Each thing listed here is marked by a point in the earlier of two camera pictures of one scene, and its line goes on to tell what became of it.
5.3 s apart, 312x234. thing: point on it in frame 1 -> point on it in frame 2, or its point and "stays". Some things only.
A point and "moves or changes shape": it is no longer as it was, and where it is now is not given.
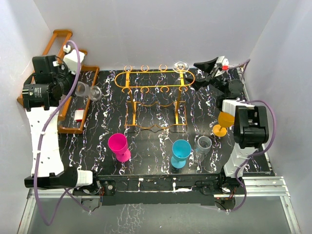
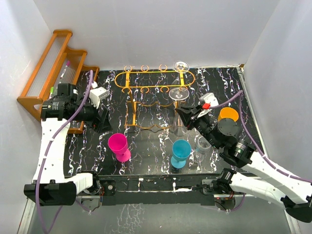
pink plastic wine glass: (118, 143) stays
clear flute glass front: (92, 92) moves or changes shape
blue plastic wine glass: (181, 149) stays
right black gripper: (208, 66) -> (187, 115)
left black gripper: (69, 73) -> (102, 123)
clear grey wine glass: (203, 146) stays
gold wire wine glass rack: (155, 95) stays
